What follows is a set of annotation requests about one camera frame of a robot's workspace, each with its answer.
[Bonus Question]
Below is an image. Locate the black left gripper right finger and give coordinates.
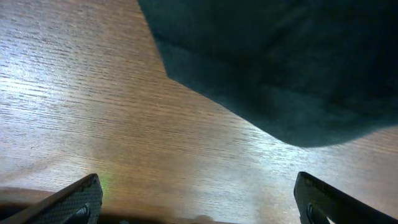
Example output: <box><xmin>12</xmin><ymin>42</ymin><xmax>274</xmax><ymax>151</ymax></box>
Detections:
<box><xmin>294</xmin><ymin>172</ymin><xmax>397</xmax><ymax>224</ymax></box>

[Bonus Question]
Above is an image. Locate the dark green Nike t-shirt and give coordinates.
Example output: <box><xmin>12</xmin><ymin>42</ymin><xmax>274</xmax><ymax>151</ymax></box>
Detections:
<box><xmin>139</xmin><ymin>0</ymin><xmax>397</xmax><ymax>147</ymax></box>

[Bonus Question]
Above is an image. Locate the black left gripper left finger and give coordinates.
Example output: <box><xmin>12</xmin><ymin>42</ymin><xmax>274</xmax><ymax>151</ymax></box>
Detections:
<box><xmin>1</xmin><ymin>174</ymin><xmax>103</xmax><ymax>224</ymax></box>

